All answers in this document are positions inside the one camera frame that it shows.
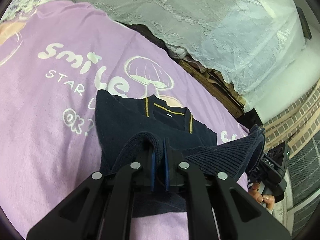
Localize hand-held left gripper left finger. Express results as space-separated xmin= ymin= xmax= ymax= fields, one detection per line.
xmin=26 ymin=145 xmax=157 ymax=240

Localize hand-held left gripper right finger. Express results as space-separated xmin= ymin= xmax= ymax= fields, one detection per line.
xmin=162 ymin=140 xmax=292 ymax=240

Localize navy blue cardigan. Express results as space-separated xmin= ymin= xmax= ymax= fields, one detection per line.
xmin=94 ymin=89 xmax=265 ymax=212

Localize person's right hand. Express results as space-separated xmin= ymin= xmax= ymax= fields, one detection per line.
xmin=249 ymin=182 xmax=275 ymax=209

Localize brown woven mat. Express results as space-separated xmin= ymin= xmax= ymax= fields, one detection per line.
xmin=180 ymin=57 xmax=250 ymax=117

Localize purple printed blanket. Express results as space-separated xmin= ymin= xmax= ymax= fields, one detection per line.
xmin=0 ymin=0 xmax=253 ymax=240

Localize white crumpled cloth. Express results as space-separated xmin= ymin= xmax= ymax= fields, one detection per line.
xmin=166 ymin=44 xmax=190 ymax=58

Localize white lace cloth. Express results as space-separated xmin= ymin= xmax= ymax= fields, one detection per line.
xmin=34 ymin=0 xmax=307 ymax=113

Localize white purple floral bedsheet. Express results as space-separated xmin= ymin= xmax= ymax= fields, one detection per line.
xmin=0 ymin=0 xmax=48 ymax=23

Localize dark wall box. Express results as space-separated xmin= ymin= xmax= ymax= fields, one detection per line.
xmin=299 ymin=9 xmax=312 ymax=40

